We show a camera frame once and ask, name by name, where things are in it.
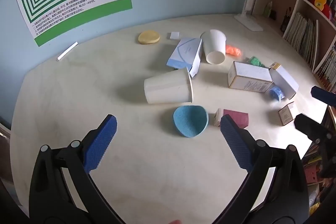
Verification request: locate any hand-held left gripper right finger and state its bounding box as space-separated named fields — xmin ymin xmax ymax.
xmin=215 ymin=114 xmax=310 ymax=224

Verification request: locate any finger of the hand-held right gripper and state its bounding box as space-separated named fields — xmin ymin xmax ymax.
xmin=294 ymin=113 xmax=336 ymax=180
xmin=310 ymin=86 xmax=336 ymax=107

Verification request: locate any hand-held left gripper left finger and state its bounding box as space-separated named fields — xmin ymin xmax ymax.
xmin=29 ymin=114 xmax=127 ymax=224

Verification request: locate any blue plastic glove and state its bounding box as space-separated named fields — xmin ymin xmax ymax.
xmin=269 ymin=85 xmax=286 ymax=102

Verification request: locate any blue round sponge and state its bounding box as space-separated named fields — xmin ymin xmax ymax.
xmin=173 ymin=105 xmax=209 ymax=138

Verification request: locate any small brown-edged box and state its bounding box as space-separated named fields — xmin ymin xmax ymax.
xmin=278 ymin=102 xmax=300 ymax=126

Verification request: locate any pink box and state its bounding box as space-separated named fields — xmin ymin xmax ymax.
xmin=213 ymin=109 xmax=249 ymax=129

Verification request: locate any row of thin books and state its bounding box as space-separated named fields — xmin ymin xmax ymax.
xmin=283 ymin=12 xmax=319 ymax=70
xmin=314 ymin=48 xmax=336 ymax=93

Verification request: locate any long plain white box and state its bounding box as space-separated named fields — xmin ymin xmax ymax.
xmin=269 ymin=62 xmax=300 ymax=100

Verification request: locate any row of colourful low books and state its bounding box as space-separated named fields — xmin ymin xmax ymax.
xmin=302 ymin=106 xmax=336 ymax=215

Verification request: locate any white box with gold trim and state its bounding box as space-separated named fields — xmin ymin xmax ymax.
xmin=227 ymin=61 xmax=274 ymax=93

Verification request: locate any crumpled green paper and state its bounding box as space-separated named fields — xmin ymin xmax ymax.
xmin=246 ymin=56 xmax=266 ymax=67

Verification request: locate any red toy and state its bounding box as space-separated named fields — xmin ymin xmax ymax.
xmin=322 ymin=3 xmax=334 ymax=19

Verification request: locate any white paper cup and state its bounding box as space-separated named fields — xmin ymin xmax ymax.
xmin=143 ymin=67 xmax=194 ymax=104
xmin=201 ymin=29 xmax=227 ymax=65

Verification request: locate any crumpled orange paper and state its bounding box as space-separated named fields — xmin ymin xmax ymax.
xmin=225 ymin=45 xmax=242 ymax=58

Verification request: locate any white chalk stick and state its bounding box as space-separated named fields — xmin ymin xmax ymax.
xmin=57 ymin=42 xmax=79 ymax=61

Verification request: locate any blue and white carton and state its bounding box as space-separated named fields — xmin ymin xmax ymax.
xmin=166 ymin=37 xmax=203 ymax=79

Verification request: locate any yellow round sponge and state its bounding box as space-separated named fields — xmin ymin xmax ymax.
xmin=138 ymin=30 xmax=161 ymax=45

